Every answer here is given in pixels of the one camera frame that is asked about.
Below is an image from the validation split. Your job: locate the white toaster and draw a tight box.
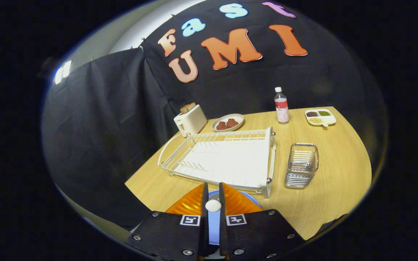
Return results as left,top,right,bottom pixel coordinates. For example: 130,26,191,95
173,103,208,137

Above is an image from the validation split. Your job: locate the ceiling light panel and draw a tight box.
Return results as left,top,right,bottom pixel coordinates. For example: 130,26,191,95
54,60,72,85

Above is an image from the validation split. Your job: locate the blue checkered handle spoon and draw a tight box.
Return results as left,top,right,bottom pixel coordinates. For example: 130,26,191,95
205,199,222,214

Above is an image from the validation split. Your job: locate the white divided snack dish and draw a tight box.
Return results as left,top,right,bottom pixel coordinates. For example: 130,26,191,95
305,109,337,127

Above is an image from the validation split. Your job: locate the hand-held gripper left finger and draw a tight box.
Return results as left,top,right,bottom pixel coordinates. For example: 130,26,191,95
125,182,210,261

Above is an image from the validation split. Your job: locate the blue plate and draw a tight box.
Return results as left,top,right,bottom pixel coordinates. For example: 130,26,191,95
208,189,262,246

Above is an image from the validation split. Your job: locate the metal wire basket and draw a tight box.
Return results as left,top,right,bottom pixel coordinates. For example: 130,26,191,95
284,143,319,189

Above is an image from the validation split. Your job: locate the beige plate with meat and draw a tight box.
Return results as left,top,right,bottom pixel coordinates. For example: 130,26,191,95
212,113,245,132

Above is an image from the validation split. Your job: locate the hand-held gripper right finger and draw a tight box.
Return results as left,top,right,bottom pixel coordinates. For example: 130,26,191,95
218,182,306,261

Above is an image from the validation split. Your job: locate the white wire dish rack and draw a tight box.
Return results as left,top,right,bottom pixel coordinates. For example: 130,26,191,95
157,126,277,199

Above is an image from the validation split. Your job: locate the clear plastic water bottle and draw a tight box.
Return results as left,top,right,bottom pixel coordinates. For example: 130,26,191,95
274,87,290,124

